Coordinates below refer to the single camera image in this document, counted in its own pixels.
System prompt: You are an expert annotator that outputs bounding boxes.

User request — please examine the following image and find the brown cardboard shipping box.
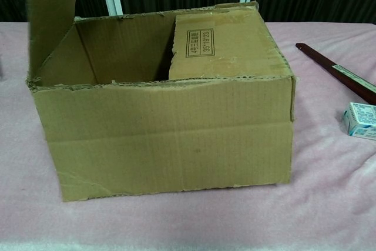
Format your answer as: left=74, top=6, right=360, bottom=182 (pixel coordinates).
left=25, top=0, right=296, bottom=203

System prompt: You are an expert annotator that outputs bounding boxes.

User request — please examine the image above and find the pink fleece table cloth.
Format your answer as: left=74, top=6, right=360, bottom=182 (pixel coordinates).
left=0, top=21, right=376, bottom=251

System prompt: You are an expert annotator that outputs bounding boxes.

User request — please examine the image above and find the dark red wooden stick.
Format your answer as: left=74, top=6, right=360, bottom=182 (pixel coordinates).
left=296, top=42, right=376, bottom=105

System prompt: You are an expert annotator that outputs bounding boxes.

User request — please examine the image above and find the small blue white carton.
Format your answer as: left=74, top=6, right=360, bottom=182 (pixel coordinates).
left=342, top=102, right=376, bottom=139

